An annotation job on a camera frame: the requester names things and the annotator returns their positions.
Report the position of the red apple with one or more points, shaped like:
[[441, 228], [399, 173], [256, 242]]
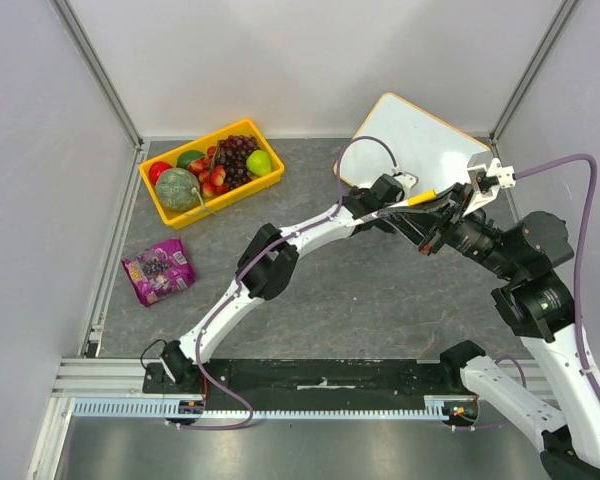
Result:
[[156, 170]]

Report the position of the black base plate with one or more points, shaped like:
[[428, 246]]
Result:
[[323, 385]]

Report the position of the green pear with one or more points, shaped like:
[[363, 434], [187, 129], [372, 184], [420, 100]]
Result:
[[259, 163]]

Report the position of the white marker with yellow cap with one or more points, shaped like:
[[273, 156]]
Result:
[[405, 204]]

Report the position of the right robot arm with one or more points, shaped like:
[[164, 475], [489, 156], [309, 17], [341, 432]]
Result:
[[540, 310]]

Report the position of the purple grape bunch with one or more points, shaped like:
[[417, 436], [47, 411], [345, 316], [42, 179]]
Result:
[[232, 154]]

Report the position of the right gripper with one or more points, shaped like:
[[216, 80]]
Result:
[[437, 235]]

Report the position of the red cherries cluster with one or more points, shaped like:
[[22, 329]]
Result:
[[210, 173]]

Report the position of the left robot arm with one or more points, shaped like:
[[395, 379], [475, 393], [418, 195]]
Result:
[[268, 263]]

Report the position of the green melon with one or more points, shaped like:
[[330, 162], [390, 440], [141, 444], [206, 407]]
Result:
[[178, 190]]

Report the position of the purple snack bag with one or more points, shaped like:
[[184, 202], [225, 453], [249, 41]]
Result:
[[160, 271]]

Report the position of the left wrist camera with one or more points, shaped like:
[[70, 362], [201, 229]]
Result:
[[407, 181]]

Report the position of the green lime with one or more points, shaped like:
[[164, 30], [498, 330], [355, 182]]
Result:
[[187, 157]]

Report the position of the whiteboard with yellow frame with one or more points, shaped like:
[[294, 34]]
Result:
[[414, 141]]

